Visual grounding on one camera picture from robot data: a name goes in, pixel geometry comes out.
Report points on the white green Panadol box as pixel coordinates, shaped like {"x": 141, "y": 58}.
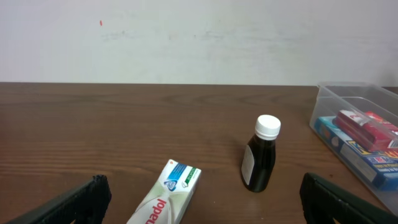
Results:
{"x": 169, "y": 197}

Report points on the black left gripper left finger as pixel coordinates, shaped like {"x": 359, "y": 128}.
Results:
{"x": 86, "y": 204}

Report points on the blue Kool Fever box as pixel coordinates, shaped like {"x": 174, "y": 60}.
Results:
{"x": 378, "y": 168}

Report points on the red Panadol box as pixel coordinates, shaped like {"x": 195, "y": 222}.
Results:
{"x": 373, "y": 133}

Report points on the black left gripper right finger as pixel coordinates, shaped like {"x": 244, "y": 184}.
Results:
{"x": 326, "y": 203}

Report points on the dark bottle white cap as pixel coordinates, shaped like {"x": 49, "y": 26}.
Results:
{"x": 260, "y": 153}

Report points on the clear plastic container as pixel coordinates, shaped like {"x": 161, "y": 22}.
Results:
{"x": 358, "y": 98}

